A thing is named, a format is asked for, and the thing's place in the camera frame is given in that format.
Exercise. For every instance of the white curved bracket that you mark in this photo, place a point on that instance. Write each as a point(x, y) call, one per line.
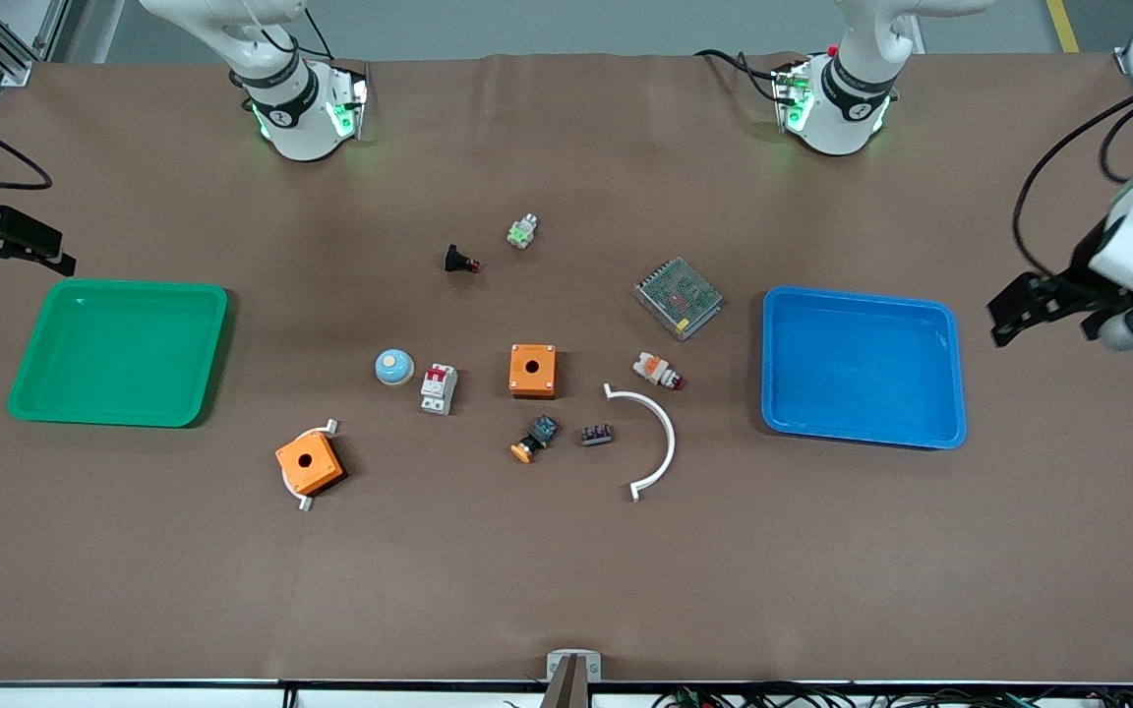
point(305, 502)
point(667, 433)

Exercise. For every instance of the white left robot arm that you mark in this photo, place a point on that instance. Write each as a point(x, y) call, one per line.
point(837, 128)

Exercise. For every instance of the brown table mat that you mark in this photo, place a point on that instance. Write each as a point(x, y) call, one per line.
point(566, 570)

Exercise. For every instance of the white red circuit breaker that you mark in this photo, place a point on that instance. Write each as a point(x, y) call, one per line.
point(439, 388)

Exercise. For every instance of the white table edge rail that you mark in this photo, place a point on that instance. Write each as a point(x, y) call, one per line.
point(134, 696)

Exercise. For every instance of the red white push button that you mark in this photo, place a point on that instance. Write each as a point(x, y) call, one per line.
point(653, 369)

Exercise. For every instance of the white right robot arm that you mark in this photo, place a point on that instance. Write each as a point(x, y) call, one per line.
point(301, 128)

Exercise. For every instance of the blue plastic tray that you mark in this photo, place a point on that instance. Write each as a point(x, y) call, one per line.
point(862, 364)

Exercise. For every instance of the green plastic tray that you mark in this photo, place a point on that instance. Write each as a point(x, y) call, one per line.
point(114, 354)

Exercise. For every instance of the brown bar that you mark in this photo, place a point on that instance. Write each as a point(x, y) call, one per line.
point(566, 688)

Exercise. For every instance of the grey metal bracket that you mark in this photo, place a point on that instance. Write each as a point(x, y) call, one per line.
point(557, 661)

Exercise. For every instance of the black red switch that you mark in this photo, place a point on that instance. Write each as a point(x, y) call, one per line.
point(455, 259)

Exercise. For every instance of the green white push button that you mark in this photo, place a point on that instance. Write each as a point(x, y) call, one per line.
point(522, 232)

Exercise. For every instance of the orange blue push button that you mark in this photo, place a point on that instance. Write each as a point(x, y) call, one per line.
point(539, 433)

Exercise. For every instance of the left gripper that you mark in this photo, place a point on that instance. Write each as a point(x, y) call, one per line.
point(1064, 289)

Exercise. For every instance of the aluminium frame profile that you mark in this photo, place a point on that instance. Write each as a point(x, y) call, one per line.
point(1122, 62)
point(6, 61)

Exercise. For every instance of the metal mesh power supply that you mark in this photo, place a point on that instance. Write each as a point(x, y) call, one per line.
point(679, 298)

